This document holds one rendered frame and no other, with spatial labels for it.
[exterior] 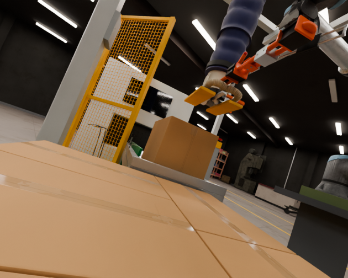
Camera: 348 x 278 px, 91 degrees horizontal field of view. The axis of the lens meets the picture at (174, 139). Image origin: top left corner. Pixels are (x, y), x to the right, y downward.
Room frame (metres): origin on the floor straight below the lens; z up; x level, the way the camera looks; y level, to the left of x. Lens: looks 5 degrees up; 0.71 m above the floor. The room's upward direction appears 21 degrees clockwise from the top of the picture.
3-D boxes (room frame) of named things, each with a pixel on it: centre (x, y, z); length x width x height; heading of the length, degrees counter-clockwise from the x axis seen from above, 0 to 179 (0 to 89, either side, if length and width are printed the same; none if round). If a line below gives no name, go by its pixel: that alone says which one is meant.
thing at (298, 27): (0.54, -0.26, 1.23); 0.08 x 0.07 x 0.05; 12
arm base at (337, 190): (1.05, -1.06, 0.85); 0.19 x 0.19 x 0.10
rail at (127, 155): (2.18, 0.50, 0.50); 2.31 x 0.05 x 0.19; 16
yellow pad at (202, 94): (1.11, -0.05, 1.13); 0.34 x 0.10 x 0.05; 12
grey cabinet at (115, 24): (1.61, 0.94, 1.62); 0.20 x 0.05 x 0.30; 16
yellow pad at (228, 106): (1.15, -0.24, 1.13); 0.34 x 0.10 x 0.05; 12
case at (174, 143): (1.49, -0.03, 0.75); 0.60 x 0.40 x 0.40; 17
